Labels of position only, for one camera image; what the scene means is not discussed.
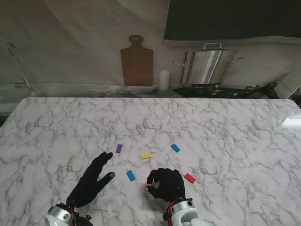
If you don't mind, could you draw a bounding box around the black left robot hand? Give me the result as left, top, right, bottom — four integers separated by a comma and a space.
66, 152, 116, 209

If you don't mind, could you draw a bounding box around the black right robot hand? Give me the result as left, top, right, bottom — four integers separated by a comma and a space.
146, 168, 186, 203

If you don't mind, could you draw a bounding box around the red domino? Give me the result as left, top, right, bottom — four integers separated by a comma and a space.
183, 173, 197, 184

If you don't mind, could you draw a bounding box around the steel sink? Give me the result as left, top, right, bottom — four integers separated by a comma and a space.
32, 90, 111, 97

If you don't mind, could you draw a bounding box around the black gas stove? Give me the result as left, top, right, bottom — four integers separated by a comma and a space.
173, 83, 250, 99

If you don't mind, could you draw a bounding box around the stack of white plates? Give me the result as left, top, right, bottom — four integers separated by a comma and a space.
116, 86, 158, 95

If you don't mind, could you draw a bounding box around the white candle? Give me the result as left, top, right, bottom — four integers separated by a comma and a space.
159, 69, 171, 91

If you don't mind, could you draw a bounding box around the chrome faucet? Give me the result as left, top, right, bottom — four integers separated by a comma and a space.
8, 42, 36, 95

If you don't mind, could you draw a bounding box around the large steel stock pot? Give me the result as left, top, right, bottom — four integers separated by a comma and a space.
173, 42, 245, 85

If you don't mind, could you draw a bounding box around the brown wooden cutting board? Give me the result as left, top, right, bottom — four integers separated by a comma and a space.
120, 34, 154, 87

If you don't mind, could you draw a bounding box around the black pan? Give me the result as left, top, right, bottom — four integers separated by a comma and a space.
246, 82, 279, 99

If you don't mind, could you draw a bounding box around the dark range hood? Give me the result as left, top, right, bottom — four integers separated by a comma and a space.
163, 0, 301, 47

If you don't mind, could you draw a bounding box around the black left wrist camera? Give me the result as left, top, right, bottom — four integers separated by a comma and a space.
75, 213, 92, 226

